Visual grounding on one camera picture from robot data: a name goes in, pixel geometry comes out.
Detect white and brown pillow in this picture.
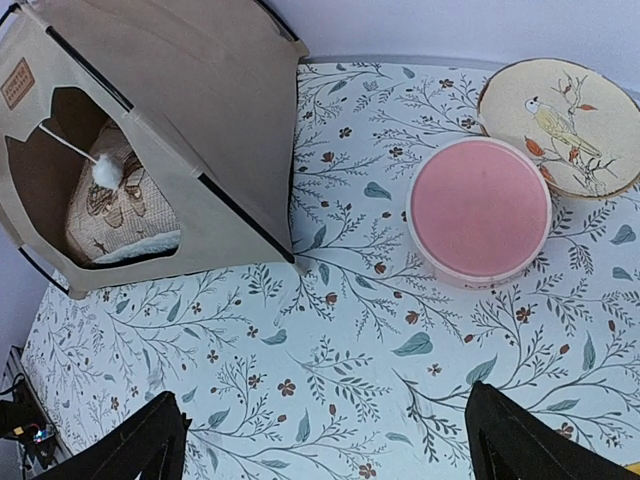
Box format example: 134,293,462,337
65,120,181,266

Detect white pompom toy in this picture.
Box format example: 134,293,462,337
92,154,123,190

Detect beige fabric pet tent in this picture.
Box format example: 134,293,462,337
1,1,307,299

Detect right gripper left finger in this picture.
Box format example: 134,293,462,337
38,391,191,480

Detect pink round pet bowl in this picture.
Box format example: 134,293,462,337
406,136,552,290

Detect floral table mat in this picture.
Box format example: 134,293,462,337
21,62,639,479

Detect beige bird-print plate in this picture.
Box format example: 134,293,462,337
477,58,639,199

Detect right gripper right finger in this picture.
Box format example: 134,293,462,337
465,381,639,479

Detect black flexible tent pole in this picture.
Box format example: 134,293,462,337
39,1,307,263

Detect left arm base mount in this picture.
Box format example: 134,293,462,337
1,400,57,469

